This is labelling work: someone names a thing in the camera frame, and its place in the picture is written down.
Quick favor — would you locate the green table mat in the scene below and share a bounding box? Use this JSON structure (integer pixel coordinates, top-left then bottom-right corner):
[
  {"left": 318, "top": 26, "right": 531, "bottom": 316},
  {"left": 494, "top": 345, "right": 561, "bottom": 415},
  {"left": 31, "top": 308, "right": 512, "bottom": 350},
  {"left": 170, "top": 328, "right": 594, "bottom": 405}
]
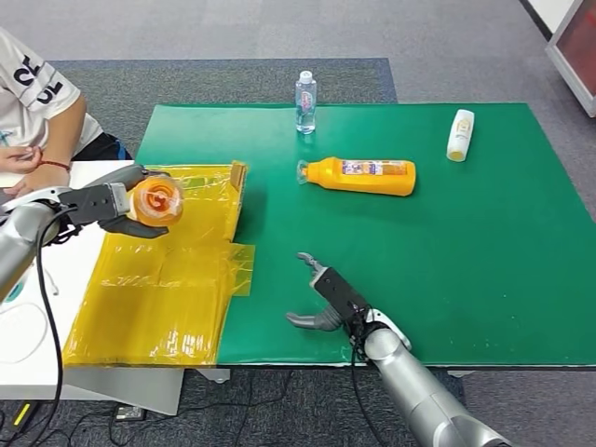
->
[{"left": 135, "top": 102, "right": 596, "bottom": 370}]

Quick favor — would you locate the black device with yellow stripe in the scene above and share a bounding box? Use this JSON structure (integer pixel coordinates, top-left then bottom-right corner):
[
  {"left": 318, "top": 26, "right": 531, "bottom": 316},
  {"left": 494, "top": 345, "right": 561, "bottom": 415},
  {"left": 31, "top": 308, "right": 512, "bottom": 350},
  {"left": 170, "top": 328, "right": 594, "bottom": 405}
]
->
[{"left": 11, "top": 400, "right": 41, "bottom": 430}]

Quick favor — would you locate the teal handheld device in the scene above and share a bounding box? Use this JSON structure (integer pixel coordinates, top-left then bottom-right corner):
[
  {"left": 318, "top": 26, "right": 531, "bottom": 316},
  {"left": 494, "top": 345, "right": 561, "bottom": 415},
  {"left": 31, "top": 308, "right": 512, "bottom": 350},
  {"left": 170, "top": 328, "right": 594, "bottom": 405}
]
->
[{"left": 5, "top": 280, "right": 29, "bottom": 304}]

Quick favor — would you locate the person's right hand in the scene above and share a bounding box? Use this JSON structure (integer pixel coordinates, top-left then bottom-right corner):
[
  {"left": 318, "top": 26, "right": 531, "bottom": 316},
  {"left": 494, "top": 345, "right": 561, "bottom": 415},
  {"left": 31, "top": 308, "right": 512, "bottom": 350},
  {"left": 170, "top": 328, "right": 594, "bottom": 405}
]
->
[{"left": 0, "top": 144, "right": 44, "bottom": 175}]

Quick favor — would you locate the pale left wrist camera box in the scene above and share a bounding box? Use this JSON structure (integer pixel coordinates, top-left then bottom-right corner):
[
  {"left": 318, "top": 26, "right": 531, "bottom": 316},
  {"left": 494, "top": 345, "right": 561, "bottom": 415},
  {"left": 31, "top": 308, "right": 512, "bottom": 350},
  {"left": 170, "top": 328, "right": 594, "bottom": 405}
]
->
[{"left": 110, "top": 182, "right": 131, "bottom": 219}]

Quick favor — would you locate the orange bottle with clear cap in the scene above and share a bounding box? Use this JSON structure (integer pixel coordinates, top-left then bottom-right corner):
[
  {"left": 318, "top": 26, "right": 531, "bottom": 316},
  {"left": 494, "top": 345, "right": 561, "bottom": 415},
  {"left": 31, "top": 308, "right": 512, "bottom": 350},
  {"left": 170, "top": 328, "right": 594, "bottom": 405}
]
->
[
  {"left": 296, "top": 156, "right": 417, "bottom": 198},
  {"left": 127, "top": 173, "right": 185, "bottom": 228}
]

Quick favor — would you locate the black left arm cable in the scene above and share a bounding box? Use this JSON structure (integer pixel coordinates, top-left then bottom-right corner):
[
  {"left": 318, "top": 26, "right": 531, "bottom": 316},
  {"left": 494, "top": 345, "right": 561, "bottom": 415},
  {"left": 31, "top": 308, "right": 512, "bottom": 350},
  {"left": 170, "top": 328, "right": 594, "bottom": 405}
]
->
[{"left": 26, "top": 206, "right": 78, "bottom": 447}]

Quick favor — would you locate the yellow plastic sheet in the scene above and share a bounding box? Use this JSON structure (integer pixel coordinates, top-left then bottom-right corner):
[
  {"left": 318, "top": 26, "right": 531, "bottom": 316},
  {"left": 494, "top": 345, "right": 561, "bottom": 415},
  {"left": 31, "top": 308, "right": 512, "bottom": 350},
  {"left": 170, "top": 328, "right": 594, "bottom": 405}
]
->
[{"left": 61, "top": 161, "right": 256, "bottom": 370}]

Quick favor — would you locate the person's left hand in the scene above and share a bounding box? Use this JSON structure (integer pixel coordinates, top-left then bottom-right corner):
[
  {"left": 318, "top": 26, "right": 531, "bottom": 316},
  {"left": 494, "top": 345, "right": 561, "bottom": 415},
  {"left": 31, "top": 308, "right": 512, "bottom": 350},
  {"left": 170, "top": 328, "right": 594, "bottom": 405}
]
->
[{"left": 16, "top": 166, "right": 71, "bottom": 198}]

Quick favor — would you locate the red board with white frame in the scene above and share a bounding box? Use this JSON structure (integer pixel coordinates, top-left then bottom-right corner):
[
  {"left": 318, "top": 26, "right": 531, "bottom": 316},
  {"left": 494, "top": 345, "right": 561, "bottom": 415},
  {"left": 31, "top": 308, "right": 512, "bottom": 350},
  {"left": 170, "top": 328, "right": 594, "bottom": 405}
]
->
[{"left": 545, "top": 0, "right": 596, "bottom": 118}]

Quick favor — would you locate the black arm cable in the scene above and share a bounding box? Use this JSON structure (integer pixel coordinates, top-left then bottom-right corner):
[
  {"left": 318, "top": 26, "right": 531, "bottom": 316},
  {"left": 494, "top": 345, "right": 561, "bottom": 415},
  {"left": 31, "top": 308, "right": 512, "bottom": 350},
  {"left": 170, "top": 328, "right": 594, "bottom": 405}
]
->
[
  {"left": 349, "top": 335, "right": 387, "bottom": 447},
  {"left": 26, "top": 206, "right": 78, "bottom": 447}
]

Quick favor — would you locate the black floor cable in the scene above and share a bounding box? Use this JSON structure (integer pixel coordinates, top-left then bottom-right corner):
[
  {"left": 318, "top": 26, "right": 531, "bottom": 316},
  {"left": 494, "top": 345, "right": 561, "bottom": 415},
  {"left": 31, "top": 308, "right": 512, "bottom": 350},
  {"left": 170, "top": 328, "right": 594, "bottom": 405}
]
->
[{"left": 109, "top": 370, "right": 299, "bottom": 447}]

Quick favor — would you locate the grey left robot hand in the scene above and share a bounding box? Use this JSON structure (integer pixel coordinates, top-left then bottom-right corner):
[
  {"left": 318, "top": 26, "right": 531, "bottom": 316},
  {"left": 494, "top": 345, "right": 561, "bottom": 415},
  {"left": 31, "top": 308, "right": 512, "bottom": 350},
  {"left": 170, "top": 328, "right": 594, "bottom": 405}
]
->
[{"left": 57, "top": 164, "right": 170, "bottom": 240}]

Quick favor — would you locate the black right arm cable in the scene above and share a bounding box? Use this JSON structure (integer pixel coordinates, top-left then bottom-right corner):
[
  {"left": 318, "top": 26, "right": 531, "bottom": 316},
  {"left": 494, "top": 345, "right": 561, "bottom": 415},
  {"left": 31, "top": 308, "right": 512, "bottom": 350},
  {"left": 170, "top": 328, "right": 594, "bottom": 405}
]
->
[{"left": 349, "top": 335, "right": 387, "bottom": 447}]

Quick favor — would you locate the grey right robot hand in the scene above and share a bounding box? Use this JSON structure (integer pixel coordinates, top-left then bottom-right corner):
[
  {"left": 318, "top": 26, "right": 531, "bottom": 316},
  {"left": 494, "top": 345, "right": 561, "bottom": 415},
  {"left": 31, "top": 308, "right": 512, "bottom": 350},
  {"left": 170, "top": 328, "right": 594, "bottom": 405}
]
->
[{"left": 284, "top": 251, "right": 373, "bottom": 337}]

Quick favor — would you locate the white cream bottle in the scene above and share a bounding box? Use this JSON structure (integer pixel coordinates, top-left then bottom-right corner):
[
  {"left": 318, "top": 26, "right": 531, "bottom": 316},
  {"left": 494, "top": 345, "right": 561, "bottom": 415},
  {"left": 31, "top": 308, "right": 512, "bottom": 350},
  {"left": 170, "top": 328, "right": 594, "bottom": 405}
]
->
[{"left": 446, "top": 109, "right": 475, "bottom": 163}]

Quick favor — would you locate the thin white cable loop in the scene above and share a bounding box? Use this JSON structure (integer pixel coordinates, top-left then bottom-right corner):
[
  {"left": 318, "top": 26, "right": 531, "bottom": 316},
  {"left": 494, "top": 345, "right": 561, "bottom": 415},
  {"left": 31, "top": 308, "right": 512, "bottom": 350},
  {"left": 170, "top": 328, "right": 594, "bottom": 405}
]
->
[{"left": 0, "top": 302, "right": 49, "bottom": 365}]

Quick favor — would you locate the person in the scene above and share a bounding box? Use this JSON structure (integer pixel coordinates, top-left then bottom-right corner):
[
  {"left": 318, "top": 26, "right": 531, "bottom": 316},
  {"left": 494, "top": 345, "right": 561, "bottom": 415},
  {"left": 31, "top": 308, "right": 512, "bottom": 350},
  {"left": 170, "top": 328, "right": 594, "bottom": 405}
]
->
[{"left": 0, "top": 25, "right": 134, "bottom": 198}]

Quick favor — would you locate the clear water bottle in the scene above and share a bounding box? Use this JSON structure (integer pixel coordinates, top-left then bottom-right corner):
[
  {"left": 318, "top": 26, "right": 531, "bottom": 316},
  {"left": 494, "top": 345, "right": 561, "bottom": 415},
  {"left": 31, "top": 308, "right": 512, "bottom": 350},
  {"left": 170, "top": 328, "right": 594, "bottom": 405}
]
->
[{"left": 294, "top": 70, "right": 318, "bottom": 135}]

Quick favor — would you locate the floor power strip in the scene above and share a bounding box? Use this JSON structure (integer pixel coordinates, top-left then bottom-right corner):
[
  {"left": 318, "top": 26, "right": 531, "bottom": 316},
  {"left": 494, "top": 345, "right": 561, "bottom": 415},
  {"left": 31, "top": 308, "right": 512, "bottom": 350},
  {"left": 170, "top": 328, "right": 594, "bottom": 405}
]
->
[{"left": 115, "top": 404, "right": 149, "bottom": 423}]

